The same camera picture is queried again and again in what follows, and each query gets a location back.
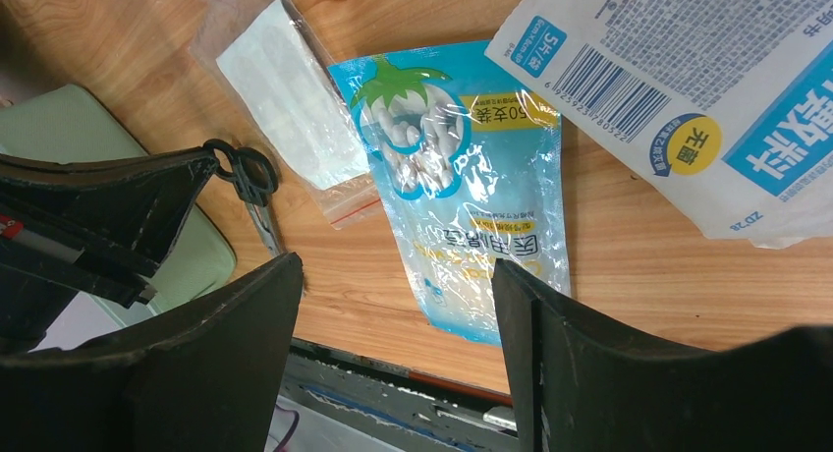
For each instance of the white gauze packet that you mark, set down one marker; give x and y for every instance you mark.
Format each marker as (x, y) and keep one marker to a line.
(269, 62)

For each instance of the white blue cotton packet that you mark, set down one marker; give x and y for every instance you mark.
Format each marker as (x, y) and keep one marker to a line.
(723, 106)

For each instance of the blue mask package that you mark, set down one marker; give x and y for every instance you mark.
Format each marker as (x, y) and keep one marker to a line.
(467, 164)

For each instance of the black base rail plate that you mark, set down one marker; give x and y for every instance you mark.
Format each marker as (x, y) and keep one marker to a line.
(399, 406)

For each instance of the black handled scissors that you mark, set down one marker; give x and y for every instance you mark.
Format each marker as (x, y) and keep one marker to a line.
(255, 181)

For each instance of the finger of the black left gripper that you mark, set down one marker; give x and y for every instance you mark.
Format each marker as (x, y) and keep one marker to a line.
(127, 211)
(122, 290)

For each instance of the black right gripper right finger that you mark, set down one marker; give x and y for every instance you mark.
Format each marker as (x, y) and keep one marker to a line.
(581, 380)

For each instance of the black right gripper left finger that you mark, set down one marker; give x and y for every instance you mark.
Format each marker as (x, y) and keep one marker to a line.
(204, 376)

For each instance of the mint green medicine kit case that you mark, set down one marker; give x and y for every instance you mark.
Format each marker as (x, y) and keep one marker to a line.
(69, 125)

